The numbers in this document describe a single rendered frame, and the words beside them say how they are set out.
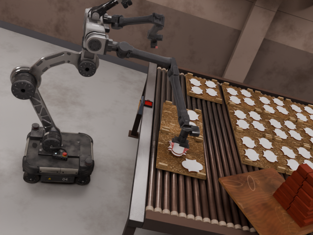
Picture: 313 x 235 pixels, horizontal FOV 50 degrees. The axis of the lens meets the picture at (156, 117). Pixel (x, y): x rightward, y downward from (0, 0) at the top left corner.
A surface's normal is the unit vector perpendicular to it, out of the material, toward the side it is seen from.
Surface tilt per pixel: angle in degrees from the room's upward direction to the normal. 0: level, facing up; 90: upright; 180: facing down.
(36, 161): 0
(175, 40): 90
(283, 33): 90
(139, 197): 0
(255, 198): 0
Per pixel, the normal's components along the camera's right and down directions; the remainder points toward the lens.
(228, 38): -0.15, 0.52
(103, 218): 0.26, -0.80
